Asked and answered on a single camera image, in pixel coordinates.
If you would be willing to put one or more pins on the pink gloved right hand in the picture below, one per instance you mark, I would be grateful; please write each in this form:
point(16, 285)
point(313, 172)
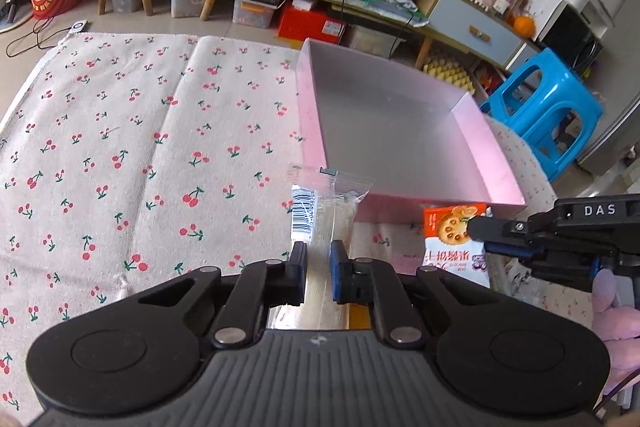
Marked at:
point(617, 326)

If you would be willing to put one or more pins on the cherry print tablecloth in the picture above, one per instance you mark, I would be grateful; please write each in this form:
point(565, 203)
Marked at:
point(136, 171)

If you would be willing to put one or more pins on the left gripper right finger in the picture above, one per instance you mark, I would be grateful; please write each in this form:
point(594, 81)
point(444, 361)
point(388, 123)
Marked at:
point(374, 283)

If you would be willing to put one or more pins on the blue plastic stool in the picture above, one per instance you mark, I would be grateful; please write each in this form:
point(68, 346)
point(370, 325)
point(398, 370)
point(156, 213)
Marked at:
point(536, 99)

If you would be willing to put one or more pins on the orange white cookie pack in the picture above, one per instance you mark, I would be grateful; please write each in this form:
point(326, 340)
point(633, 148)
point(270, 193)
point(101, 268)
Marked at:
point(448, 244)

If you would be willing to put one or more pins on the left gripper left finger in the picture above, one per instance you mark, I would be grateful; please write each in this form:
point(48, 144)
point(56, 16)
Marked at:
point(242, 302)

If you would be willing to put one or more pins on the yellow egg tray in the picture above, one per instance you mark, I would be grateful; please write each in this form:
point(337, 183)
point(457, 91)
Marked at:
point(449, 71)

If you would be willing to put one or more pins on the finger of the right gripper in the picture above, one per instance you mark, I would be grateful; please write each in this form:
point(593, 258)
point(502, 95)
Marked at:
point(494, 230)
point(508, 250)

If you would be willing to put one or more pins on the red box under cabinet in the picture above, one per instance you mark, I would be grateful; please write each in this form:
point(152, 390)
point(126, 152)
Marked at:
point(301, 25)

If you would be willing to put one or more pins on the orange fruit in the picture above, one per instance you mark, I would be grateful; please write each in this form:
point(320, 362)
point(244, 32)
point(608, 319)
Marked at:
point(524, 26)

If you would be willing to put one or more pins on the pink cardboard box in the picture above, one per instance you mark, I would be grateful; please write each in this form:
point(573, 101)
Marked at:
point(418, 140)

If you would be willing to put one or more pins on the clear rice cracker pack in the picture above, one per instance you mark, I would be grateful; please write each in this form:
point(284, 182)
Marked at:
point(325, 204)

